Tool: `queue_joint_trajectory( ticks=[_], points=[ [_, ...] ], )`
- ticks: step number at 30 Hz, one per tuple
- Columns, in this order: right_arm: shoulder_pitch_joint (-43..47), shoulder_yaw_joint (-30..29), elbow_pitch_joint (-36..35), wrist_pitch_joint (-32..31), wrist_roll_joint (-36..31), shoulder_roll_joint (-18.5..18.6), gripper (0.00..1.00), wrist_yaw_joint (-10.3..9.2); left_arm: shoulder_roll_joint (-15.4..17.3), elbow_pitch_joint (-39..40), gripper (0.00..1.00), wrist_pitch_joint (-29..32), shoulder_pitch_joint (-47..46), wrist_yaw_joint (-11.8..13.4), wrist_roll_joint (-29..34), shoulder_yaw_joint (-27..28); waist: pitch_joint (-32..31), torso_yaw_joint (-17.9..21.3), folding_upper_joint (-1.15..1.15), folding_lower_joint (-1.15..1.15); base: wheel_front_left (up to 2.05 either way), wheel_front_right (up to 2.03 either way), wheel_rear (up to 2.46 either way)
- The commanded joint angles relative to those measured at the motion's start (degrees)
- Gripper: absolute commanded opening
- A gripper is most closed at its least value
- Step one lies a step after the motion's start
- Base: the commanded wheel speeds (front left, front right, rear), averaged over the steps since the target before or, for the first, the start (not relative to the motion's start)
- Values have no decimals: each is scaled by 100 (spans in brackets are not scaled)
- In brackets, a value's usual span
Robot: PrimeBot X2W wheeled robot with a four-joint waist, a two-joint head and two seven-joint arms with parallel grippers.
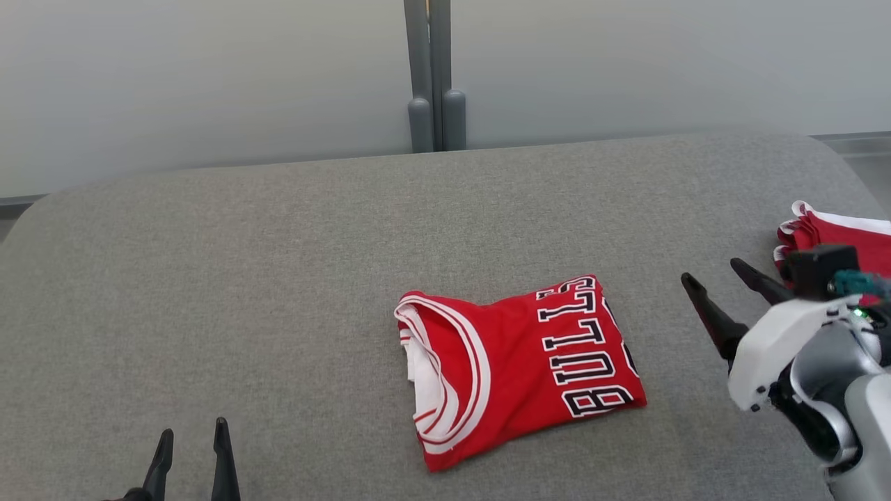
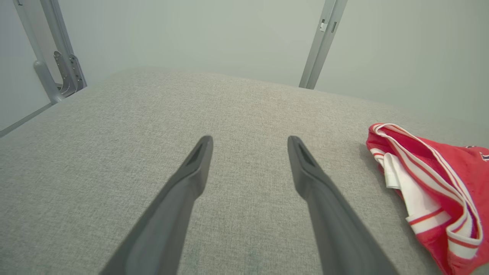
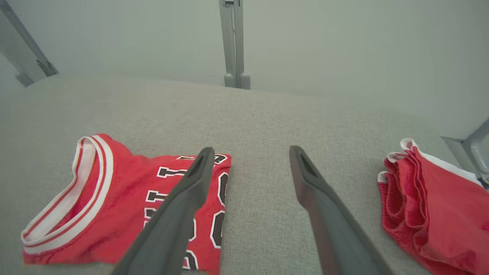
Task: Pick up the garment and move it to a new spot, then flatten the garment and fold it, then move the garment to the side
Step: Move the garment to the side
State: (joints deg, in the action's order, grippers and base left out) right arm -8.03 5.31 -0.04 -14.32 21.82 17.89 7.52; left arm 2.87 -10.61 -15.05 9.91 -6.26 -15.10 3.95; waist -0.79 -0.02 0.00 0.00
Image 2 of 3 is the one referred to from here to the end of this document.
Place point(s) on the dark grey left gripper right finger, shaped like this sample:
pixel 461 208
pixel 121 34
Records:
pixel 336 236

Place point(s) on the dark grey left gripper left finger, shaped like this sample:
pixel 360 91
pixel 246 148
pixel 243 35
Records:
pixel 164 229

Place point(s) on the red shirt with white sleeves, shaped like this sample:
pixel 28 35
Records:
pixel 447 179

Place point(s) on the grey window base rail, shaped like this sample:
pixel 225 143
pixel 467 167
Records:
pixel 23 122

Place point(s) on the grey metal frame post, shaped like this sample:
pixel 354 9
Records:
pixel 323 42
pixel 55 23

